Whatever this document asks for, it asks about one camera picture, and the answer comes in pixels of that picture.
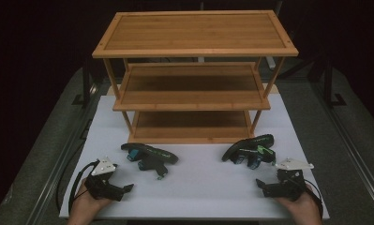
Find three-tier wooden shoe rack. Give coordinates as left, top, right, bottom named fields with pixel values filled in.
left=91, top=9, right=300, bottom=145

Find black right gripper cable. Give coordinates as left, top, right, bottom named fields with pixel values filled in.
left=303, top=178, right=325, bottom=218

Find black metal stand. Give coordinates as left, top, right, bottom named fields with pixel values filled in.
left=322, top=58, right=349, bottom=109
left=71, top=58, right=97, bottom=108

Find person's right hand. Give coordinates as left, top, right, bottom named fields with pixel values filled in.
left=274, top=184, right=323, bottom=225

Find person's left hand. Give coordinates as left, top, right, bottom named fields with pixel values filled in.
left=67, top=180, right=113, bottom=225

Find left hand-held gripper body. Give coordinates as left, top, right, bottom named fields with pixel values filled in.
left=83, top=157, right=127, bottom=202

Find aluminium table rail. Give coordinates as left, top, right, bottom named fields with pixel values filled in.
left=310, top=82, right=374, bottom=217
left=24, top=83, right=98, bottom=225

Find black strap sandal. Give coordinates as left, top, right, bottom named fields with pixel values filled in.
left=221, top=133, right=277, bottom=171
left=120, top=142, right=180, bottom=181

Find white table mat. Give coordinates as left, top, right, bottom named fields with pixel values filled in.
left=58, top=93, right=330, bottom=220

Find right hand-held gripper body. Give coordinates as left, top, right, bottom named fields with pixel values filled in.
left=262, top=157, right=315, bottom=202

